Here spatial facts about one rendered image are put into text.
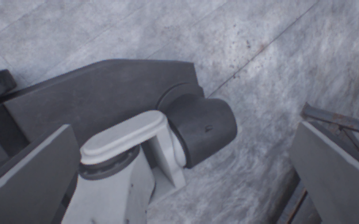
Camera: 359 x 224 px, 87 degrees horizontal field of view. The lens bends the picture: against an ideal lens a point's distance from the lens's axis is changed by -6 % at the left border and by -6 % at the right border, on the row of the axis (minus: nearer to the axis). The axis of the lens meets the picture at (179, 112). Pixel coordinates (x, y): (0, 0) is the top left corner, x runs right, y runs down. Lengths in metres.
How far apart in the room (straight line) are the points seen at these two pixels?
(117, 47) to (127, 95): 0.21
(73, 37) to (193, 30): 0.42
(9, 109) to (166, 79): 0.38
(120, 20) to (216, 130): 0.46
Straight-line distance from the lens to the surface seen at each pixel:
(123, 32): 0.72
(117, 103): 0.56
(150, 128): 0.43
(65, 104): 0.54
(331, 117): 1.47
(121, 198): 0.37
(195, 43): 0.83
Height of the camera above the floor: 0.70
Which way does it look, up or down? 57 degrees down
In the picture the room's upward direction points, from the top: 120 degrees clockwise
